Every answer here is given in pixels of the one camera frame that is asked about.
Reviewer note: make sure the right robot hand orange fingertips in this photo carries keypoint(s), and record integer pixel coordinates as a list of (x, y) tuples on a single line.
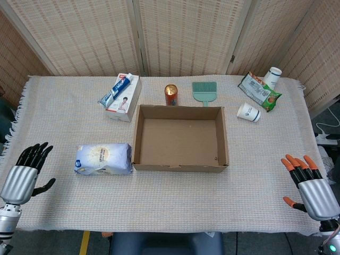
[(314, 194)]

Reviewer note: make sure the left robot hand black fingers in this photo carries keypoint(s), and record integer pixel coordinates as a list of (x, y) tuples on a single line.
[(20, 180)]

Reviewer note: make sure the blue white plastic package bag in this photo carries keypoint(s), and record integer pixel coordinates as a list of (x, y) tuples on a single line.
[(103, 159)]

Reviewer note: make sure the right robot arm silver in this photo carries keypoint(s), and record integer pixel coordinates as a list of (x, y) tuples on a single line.
[(330, 235)]

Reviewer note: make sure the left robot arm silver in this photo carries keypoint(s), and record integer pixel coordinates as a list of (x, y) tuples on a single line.
[(7, 223)]

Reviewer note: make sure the white product box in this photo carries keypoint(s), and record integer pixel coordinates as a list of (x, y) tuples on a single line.
[(125, 99)]

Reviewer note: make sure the white power strip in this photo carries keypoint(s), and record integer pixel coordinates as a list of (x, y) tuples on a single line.
[(326, 138)]

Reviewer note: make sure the white paper cup blue band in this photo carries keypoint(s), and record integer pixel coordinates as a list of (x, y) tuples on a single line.
[(249, 112), (272, 77)]

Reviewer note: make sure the green snack bag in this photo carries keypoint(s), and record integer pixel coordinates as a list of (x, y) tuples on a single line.
[(260, 91)]

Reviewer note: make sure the blue toothpaste tube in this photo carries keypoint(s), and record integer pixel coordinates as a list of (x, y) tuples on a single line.
[(114, 91)]

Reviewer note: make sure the beige woven tablecloth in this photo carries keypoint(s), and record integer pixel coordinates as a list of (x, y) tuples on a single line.
[(170, 191)]

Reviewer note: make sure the open brown cardboard box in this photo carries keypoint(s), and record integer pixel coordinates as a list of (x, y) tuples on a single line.
[(180, 138)]

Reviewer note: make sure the green hand brush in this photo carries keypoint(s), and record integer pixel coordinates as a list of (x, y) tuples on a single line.
[(204, 91)]

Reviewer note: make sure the dark blue chair seat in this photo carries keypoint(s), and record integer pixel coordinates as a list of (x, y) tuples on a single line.
[(166, 244)]

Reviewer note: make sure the orange drink can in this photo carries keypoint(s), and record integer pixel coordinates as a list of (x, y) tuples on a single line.
[(171, 95)]

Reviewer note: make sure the woven folding screen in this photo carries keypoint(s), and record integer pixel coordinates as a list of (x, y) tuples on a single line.
[(170, 37)]

